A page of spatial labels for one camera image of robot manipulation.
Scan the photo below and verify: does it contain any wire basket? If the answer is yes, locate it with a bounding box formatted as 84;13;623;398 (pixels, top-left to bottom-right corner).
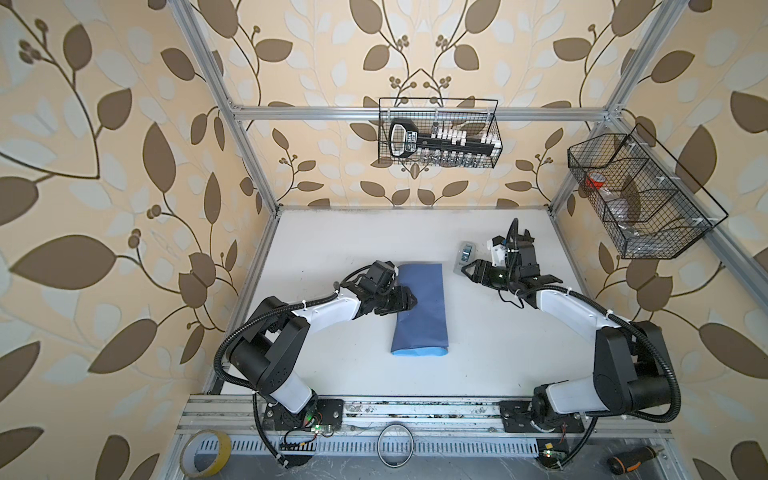
377;96;503;169
567;124;728;260

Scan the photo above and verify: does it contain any black socket set rail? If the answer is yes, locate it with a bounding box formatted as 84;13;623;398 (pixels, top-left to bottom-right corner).
384;118;503;159

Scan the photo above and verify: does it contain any right wire basket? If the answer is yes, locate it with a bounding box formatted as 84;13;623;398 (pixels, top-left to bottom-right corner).
567;124;728;260

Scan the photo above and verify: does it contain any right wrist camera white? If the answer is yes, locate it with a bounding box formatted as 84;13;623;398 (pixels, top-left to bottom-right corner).
486;235;508;267

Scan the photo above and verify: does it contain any back wire basket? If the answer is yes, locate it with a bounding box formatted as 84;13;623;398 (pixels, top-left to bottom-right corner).
377;96;503;169

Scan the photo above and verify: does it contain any orange black screwdriver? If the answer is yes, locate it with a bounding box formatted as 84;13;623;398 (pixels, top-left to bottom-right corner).
605;445;665;475

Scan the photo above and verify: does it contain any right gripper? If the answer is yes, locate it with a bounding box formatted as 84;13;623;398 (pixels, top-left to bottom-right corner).
462;258;517;291

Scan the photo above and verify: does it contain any yellow tape roll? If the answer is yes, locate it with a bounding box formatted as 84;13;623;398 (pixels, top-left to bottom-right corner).
179;429;233;479

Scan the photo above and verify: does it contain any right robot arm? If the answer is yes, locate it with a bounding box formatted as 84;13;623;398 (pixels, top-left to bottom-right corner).
457;225;682;432

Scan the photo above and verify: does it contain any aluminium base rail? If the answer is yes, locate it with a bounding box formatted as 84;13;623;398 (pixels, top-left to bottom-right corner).
173;394;673;458

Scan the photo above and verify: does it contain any red capped plastic item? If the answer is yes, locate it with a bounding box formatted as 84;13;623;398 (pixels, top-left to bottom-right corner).
584;171;606;191

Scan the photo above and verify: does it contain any grey ring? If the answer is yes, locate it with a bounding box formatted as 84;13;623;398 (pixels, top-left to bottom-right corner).
376;422;416;469

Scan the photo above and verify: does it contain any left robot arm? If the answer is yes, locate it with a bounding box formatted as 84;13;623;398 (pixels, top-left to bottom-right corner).
213;261;417;417

